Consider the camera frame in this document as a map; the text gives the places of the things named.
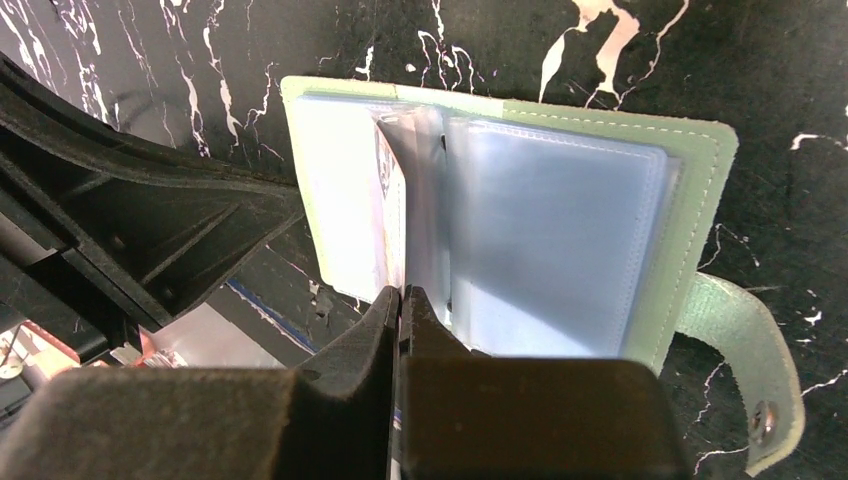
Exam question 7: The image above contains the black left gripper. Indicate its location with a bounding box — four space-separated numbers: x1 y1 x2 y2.
1 58 304 366

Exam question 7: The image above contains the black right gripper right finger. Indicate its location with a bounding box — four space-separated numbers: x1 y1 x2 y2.
400 287 689 479

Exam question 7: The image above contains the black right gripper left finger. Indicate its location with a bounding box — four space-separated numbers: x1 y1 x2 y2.
1 286 401 479

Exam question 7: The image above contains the mint green card holder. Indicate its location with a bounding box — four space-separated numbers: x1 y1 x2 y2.
281 76 805 475

